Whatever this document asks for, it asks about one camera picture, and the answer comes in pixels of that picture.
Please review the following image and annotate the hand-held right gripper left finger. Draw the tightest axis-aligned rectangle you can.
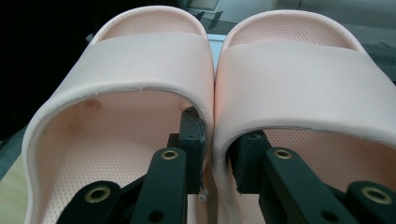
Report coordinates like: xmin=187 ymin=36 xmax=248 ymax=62
xmin=167 ymin=106 xmax=209 ymax=196

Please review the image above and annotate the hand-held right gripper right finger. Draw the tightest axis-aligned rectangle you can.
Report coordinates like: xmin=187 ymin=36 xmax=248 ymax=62
xmin=227 ymin=130 xmax=273 ymax=194

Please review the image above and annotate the pink slide slipper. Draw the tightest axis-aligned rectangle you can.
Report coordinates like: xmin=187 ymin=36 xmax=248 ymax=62
xmin=21 ymin=5 xmax=216 ymax=224
xmin=213 ymin=8 xmax=396 ymax=224

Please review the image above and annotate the white plastic shoe rack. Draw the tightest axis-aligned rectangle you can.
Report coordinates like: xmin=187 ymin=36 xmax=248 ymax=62
xmin=206 ymin=33 xmax=227 ymax=73

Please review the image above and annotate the grey floor bracket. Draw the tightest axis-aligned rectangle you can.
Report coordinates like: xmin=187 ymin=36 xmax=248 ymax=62
xmin=191 ymin=9 xmax=207 ymax=22
xmin=208 ymin=9 xmax=224 ymax=23

